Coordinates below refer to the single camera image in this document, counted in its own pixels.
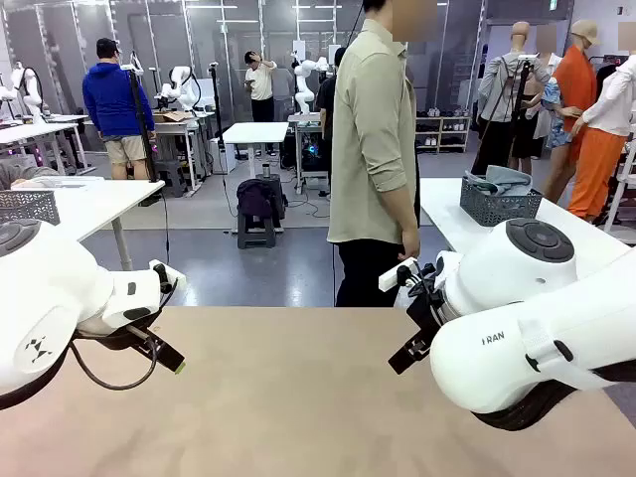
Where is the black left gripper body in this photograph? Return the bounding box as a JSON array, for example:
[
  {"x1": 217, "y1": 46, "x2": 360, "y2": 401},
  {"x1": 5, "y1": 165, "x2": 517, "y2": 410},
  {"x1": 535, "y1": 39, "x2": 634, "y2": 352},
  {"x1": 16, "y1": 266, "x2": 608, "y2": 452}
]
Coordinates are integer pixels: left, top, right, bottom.
[{"x1": 74, "y1": 317, "x2": 163, "y2": 352}]

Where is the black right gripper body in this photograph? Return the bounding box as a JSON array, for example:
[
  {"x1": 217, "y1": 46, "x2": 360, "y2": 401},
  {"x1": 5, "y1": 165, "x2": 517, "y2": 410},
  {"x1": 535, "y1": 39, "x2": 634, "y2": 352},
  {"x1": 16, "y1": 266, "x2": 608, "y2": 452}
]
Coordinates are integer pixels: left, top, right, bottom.
[{"x1": 404, "y1": 285, "x2": 451, "y2": 362}]

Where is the person's right forearm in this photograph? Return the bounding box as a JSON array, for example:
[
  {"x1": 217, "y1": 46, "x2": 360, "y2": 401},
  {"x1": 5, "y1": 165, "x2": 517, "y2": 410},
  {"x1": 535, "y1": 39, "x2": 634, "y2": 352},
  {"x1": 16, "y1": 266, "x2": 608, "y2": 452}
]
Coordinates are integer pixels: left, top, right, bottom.
[{"x1": 395, "y1": 187, "x2": 422, "y2": 235}]

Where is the grey sleeved forearm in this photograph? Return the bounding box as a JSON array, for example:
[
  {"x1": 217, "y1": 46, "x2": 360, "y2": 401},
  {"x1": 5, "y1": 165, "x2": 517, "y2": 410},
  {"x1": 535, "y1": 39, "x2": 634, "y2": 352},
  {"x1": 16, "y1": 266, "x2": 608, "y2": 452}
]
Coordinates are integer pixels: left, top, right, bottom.
[{"x1": 0, "y1": 161, "x2": 61, "y2": 191}]

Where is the grey basket with clothes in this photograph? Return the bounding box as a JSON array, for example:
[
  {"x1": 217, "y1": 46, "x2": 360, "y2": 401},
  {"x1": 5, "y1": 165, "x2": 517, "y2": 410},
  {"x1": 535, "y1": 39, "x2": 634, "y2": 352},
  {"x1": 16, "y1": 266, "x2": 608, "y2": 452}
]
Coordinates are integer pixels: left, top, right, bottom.
[{"x1": 459, "y1": 171, "x2": 544, "y2": 229}]

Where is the empty grey perforated basket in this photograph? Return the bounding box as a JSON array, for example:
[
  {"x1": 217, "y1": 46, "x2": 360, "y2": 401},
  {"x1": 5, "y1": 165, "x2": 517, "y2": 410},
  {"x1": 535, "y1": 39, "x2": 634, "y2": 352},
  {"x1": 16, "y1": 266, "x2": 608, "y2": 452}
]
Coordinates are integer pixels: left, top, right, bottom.
[{"x1": 0, "y1": 190, "x2": 62, "y2": 227}]

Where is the person's right hand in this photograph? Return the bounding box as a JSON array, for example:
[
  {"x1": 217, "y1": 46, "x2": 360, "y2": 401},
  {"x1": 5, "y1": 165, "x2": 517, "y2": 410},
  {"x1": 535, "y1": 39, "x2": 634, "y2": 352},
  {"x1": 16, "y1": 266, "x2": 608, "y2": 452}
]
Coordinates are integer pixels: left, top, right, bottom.
[{"x1": 399, "y1": 229, "x2": 422, "y2": 260}]

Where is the white table beside mannequins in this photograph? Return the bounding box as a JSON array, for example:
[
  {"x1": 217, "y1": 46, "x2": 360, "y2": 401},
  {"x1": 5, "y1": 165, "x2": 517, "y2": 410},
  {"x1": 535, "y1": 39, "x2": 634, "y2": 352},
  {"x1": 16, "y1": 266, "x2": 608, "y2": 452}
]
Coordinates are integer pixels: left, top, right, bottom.
[{"x1": 419, "y1": 177, "x2": 636, "y2": 264}]

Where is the grey blue clothes pile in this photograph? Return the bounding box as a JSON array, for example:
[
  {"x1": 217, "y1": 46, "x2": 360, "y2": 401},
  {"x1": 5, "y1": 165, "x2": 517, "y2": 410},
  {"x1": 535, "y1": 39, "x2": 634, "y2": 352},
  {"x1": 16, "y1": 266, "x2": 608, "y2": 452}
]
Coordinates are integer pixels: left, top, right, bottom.
[{"x1": 464, "y1": 164, "x2": 534, "y2": 198}]

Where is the grey step stool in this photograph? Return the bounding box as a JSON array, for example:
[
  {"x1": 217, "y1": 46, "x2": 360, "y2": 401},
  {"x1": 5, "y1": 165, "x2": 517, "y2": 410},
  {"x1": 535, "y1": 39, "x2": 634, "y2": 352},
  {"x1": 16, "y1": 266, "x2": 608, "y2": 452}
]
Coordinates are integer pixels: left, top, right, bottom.
[{"x1": 237, "y1": 208, "x2": 277, "y2": 250}]

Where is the clear plastic tray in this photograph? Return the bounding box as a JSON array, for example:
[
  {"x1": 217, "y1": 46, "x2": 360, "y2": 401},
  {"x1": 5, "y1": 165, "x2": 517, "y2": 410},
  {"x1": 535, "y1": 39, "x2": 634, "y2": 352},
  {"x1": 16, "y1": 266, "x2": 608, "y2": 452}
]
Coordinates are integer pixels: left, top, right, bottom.
[{"x1": 12, "y1": 174, "x2": 106, "y2": 191}]

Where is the grey plastic stool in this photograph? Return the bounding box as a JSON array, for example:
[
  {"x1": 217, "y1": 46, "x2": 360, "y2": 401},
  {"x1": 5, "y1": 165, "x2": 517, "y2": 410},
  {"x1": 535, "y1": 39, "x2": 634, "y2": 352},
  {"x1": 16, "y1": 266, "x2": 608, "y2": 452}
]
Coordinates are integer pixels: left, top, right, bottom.
[{"x1": 156, "y1": 159, "x2": 188, "y2": 198}]

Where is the wooden shoe rack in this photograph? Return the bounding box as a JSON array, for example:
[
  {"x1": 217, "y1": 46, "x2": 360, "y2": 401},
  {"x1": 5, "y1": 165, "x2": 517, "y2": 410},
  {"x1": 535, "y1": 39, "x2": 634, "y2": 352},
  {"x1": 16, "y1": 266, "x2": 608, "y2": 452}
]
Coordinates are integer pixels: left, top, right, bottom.
[{"x1": 414, "y1": 114, "x2": 472, "y2": 154}]

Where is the stool with dark bag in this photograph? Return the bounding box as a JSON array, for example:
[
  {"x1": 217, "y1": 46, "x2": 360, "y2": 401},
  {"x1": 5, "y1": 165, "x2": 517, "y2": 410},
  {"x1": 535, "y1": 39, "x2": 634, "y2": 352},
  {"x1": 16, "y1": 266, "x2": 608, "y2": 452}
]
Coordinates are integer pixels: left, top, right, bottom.
[{"x1": 236, "y1": 178, "x2": 289, "y2": 223}]

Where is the computer with coloured lights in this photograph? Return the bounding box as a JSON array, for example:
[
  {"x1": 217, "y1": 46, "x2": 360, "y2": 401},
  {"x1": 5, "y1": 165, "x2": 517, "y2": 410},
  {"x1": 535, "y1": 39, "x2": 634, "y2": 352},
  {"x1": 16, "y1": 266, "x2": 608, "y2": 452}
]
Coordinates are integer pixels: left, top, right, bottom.
[{"x1": 296, "y1": 138, "x2": 330, "y2": 173}]

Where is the person in beige shirt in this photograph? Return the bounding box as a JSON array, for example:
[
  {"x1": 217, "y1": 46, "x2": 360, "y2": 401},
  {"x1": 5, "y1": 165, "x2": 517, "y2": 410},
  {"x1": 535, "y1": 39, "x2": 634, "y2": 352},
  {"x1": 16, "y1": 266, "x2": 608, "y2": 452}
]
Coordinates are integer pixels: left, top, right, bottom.
[{"x1": 326, "y1": 0, "x2": 422, "y2": 309}]

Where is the black tripod with white head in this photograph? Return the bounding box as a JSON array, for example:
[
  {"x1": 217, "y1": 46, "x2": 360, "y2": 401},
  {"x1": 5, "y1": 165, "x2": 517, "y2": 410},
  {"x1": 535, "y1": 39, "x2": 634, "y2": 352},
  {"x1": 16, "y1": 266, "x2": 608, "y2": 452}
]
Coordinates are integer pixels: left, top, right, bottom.
[{"x1": 118, "y1": 62, "x2": 161, "y2": 184}]

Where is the metal workbench with box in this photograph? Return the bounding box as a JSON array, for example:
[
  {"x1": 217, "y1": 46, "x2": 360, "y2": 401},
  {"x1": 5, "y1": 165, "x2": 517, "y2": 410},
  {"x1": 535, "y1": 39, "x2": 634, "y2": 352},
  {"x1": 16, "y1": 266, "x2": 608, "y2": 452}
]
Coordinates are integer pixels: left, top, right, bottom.
[{"x1": 148, "y1": 116, "x2": 210, "y2": 193}]

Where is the long white table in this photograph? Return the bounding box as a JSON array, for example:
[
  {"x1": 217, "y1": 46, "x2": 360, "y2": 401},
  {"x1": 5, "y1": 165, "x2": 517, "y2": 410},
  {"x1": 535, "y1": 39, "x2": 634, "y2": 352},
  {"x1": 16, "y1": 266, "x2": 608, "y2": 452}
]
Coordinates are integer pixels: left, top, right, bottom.
[{"x1": 0, "y1": 121, "x2": 90, "y2": 175}]

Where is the cardboard box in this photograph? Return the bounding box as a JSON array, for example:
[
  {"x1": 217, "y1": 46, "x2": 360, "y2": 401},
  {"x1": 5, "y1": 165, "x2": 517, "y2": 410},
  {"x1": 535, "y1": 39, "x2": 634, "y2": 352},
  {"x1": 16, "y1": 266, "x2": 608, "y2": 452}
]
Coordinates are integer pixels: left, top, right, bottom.
[{"x1": 152, "y1": 109, "x2": 196, "y2": 124}]

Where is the metal workbench with robot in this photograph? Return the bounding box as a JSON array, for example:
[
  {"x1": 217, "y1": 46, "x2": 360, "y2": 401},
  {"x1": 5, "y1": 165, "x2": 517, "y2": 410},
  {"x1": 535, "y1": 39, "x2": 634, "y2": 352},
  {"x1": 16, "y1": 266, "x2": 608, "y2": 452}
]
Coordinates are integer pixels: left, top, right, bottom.
[{"x1": 287, "y1": 112, "x2": 332, "y2": 195}]

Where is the black tripod by mannequins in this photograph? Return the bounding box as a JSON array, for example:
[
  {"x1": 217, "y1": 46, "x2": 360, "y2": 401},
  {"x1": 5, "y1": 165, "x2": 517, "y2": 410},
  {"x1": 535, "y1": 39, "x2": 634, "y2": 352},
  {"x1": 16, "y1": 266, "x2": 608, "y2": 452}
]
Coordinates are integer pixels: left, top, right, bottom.
[{"x1": 470, "y1": 53, "x2": 541, "y2": 176}]

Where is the man in blue hoodie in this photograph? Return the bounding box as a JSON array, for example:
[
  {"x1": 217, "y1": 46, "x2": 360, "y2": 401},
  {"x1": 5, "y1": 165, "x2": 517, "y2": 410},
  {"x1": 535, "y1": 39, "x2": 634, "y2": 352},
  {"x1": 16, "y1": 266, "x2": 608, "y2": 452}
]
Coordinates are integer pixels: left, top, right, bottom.
[{"x1": 81, "y1": 37, "x2": 158, "y2": 181}]

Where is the person in black shirt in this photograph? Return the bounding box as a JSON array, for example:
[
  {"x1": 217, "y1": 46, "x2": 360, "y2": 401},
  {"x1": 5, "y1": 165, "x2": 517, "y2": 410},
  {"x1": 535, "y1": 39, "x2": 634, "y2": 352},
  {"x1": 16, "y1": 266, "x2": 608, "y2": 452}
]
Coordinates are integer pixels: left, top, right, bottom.
[{"x1": 316, "y1": 47, "x2": 349, "y2": 195}]

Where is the mannequin in grey shirt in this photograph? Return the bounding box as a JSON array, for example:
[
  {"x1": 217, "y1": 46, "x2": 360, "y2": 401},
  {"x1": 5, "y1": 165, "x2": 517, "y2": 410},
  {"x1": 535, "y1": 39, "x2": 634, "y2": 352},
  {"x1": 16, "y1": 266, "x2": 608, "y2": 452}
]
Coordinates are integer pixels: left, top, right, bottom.
[{"x1": 476, "y1": 20, "x2": 554, "y2": 176}]

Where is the small white desk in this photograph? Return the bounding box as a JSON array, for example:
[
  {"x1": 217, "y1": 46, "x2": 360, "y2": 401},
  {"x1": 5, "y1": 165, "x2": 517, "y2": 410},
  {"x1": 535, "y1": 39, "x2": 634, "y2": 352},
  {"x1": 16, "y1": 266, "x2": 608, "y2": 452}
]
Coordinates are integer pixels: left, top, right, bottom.
[{"x1": 222, "y1": 121, "x2": 290, "y2": 175}]

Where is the mannequin in floral dress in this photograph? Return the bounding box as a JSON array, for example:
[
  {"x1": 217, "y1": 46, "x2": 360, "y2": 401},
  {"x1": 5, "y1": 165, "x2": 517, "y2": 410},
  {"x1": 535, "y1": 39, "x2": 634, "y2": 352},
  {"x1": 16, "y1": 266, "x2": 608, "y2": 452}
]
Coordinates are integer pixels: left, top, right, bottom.
[{"x1": 532, "y1": 24, "x2": 580, "y2": 200}]

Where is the black slim pole stand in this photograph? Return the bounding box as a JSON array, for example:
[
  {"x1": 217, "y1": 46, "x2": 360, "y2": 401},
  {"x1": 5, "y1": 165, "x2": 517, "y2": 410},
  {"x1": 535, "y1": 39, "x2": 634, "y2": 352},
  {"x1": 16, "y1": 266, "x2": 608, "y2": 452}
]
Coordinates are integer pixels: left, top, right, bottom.
[{"x1": 208, "y1": 62, "x2": 226, "y2": 150}]

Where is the mannequin in orange jacket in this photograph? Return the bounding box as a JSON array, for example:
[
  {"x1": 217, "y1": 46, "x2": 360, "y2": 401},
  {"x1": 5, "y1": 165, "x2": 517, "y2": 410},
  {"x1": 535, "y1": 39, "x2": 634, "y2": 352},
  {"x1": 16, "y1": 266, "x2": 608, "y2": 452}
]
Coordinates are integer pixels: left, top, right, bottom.
[{"x1": 551, "y1": 19, "x2": 600, "y2": 150}]

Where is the mannequin in white shirt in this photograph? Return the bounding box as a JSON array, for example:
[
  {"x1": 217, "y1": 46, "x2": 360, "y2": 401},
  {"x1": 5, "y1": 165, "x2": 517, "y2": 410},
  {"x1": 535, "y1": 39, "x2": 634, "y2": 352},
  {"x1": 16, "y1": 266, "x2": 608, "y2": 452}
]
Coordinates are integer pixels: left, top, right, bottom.
[{"x1": 567, "y1": 22, "x2": 636, "y2": 224}]

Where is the person in white tee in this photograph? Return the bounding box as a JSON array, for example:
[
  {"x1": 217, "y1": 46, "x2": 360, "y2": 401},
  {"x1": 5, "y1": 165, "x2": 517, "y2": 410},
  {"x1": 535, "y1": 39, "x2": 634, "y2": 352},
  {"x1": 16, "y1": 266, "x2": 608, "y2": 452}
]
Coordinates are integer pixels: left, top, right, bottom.
[{"x1": 242, "y1": 49, "x2": 279, "y2": 156}]

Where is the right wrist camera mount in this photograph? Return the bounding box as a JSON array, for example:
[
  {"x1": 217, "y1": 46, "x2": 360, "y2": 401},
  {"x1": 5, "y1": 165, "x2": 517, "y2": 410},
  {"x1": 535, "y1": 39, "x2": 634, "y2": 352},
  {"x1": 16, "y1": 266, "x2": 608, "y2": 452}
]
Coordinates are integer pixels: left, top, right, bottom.
[{"x1": 378, "y1": 256, "x2": 423, "y2": 294}]

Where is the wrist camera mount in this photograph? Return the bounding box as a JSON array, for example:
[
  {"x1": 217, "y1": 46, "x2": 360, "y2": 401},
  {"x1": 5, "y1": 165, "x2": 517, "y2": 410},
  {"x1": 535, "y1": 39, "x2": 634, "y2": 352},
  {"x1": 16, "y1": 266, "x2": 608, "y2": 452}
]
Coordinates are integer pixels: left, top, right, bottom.
[
  {"x1": 378, "y1": 256, "x2": 423, "y2": 294},
  {"x1": 148, "y1": 258, "x2": 188, "y2": 294}
]

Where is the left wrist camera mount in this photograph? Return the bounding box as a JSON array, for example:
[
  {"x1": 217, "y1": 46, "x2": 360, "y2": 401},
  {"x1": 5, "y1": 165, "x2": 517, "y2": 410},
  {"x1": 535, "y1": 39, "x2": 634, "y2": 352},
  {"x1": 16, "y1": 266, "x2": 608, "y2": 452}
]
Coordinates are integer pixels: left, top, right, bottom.
[{"x1": 148, "y1": 258, "x2": 188, "y2": 294}]

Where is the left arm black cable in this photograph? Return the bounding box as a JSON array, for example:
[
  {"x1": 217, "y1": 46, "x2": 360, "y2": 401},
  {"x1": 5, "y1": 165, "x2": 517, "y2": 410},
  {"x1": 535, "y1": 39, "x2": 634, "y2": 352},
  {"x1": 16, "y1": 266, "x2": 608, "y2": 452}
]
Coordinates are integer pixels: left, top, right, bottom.
[{"x1": 0, "y1": 337, "x2": 161, "y2": 412}]

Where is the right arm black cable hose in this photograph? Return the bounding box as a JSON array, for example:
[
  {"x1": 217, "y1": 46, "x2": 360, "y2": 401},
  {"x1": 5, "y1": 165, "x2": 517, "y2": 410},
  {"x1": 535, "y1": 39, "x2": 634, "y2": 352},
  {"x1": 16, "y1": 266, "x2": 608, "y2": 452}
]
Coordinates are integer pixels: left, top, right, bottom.
[{"x1": 471, "y1": 365, "x2": 636, "y2": 432}]

